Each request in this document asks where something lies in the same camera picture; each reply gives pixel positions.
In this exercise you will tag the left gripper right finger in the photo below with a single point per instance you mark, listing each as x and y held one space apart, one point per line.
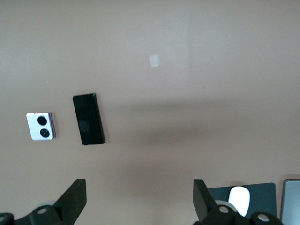
205 206

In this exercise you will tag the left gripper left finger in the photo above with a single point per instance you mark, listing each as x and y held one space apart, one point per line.
65 206

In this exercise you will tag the white computer mouse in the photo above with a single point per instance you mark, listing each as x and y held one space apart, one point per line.
239 199

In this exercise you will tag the small tape mark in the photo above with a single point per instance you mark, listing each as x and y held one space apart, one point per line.
154 61

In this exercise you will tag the lavender flip phone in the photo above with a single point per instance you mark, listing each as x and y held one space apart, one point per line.
35 126

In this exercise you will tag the black slab smartphone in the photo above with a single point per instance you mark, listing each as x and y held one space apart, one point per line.
89 119

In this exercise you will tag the black mouse pad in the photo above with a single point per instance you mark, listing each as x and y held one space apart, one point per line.
262 197

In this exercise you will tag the silver closed laptop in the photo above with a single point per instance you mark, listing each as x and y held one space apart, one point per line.
291 204

